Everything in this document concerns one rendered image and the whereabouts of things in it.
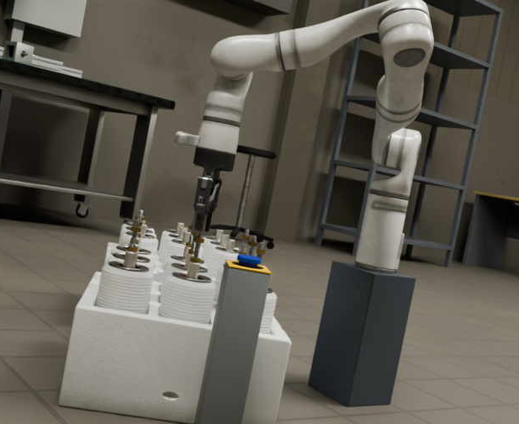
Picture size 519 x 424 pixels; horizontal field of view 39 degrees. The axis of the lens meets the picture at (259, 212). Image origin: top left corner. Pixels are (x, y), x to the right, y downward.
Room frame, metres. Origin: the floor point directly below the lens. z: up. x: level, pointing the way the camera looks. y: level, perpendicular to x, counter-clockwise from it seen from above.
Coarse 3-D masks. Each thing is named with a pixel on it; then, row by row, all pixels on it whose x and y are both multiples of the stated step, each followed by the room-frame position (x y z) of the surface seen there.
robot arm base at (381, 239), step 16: (368, 208) 1.67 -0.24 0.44; (384, 208) 1.64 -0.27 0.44; (400, 208) 1.65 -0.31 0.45; (368, 224) 1.66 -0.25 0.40; (384, 224) 1.64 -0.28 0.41; (400, 224) 1.66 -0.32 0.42; (368, 240) 1.65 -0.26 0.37; (384, 240) 1.64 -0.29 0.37; (400, 240) 1.68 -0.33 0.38; (368, 256) 1.65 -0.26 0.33; (384, 256) 1.64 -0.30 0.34; (384, 272) 1.65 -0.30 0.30
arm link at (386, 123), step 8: (376, 104) 1.51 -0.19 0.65; (376, 112) 1.53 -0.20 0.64; (384, 112) 1.48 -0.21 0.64; (416, 112) 1.49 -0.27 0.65; (376, 120) 1.56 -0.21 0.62; (384, 120) 1.51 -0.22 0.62; (392, 120) 1.50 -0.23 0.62; (400, 120) 1.49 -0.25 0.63; (408, 120) 1.50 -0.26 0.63; (376, 128) 1.58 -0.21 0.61; (384, 128) 1.54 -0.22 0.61; (392, 128) 1.53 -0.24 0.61; (400, 128) 1.53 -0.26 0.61; (376, 136) 1.60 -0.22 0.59; (384, 136) 1.58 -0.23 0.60; (376, 144) 1.62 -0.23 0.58; (384, 144) 1.64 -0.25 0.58; (376, 152) 1.65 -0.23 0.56; (384, 152) 1.65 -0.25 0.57; (376, 160) 1.67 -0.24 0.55; (384, 160) 1.66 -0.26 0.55
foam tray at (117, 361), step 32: (96, 288) 1.46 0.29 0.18; (96, 320) 1.27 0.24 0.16; (128, 320) 1.28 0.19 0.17; (160, 320) 1.29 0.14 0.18; (96, 352) 1.27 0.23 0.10; (128, 352) 1.28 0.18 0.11; (160, 352) 1.29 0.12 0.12; (192, 352) 1.29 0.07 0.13; (256, 352) 1.31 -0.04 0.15; (288, 352) 1.32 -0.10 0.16; (64, 384) 1.26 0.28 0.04; (96, 384) 1.27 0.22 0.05; (128, 384) 1.28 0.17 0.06; (160, 384) 1.29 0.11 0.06; (192, 384) 1.29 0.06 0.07; (256, 384) 1.31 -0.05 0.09; (160, 416) 1.29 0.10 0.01; (192, 416) 1.30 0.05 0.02; (256, 416) 1.31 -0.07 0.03
